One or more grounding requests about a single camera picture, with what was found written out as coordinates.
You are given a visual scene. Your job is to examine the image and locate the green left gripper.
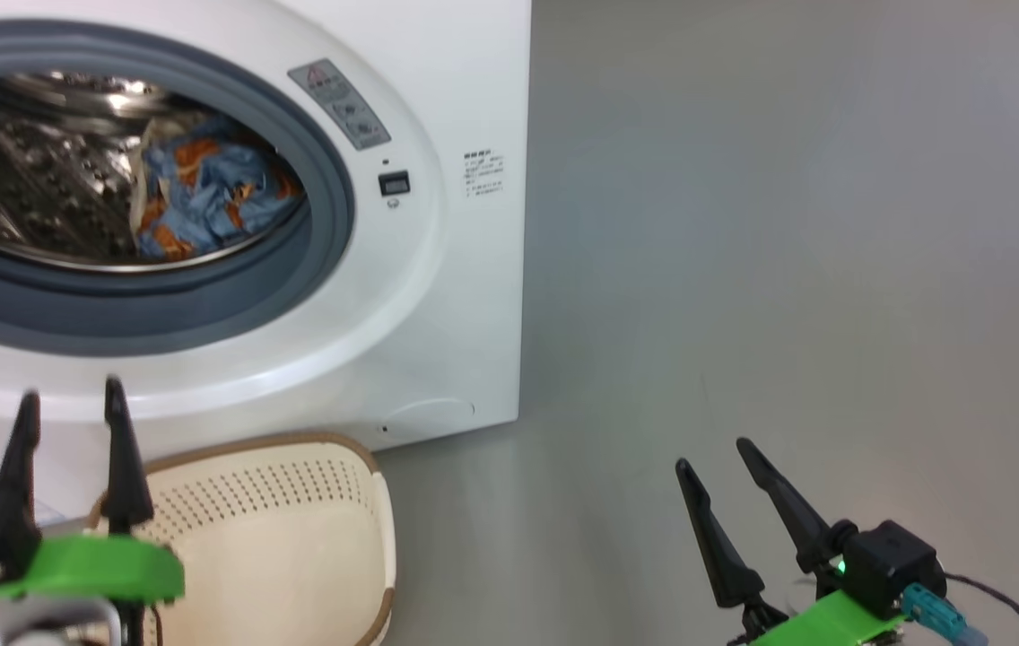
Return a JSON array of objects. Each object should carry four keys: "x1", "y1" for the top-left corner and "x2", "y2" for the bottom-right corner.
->
[{"x1": 0, "y1": 376, "x2": 187, "y2": 646}]

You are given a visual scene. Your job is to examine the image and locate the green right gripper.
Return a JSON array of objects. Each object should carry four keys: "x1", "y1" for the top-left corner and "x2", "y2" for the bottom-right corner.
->
[{"x1": 675, "y1": 437, "x2": 910, "y2": 646}]

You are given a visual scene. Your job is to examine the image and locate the cream garment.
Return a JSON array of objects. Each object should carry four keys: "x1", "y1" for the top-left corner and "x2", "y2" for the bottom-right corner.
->
[{"x1": 127, "y1": 115, "x2": 173, "y2": 258}]

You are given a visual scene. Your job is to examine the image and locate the blue cartoon print garment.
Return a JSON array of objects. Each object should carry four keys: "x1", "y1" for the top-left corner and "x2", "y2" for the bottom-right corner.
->
[{"x1": 135, "y1": 133, "x2": 305, "y2": 262}]

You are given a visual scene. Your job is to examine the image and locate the white front-load washing machine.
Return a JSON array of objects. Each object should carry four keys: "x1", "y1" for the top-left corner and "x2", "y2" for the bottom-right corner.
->
[{"x1": 0, "y1": 0, "x2": 534, "y2": 505}]

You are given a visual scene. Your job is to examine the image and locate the cream perforated laundry basket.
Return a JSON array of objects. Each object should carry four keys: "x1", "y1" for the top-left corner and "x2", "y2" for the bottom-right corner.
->
[{"x1": 86, "y1": 432, "x2": 399, "y2": 646}]

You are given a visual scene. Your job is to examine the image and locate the round white filter cover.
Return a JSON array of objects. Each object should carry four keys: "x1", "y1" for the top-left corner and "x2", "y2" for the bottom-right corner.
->
[{"x1": 388, "y1": 398, "x2": 477, "y2": 441}]

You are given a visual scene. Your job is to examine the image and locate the small printed text sticker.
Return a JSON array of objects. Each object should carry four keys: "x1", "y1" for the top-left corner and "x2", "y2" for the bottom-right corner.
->
[{"x1": 462, "y1": 150, "x2": 506, "y2": 199}]

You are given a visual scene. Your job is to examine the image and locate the grey warning sticker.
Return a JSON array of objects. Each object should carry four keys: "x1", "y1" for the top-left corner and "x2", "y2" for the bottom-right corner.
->
[{"x1": 287, "y1": 60, "x2": 393, "y2": 152}]

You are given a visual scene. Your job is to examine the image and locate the teal right cable connector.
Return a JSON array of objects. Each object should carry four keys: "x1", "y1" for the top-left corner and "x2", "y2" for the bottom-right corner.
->
[{"x1": 901, "y1": 582, "x2": 988, "y2": 646}]

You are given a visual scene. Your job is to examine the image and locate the black connector cable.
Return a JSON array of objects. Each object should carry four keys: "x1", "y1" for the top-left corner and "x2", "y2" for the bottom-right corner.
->
[{"x1": 944, "y1": 572, "x2": 1019, "y2": 646}]

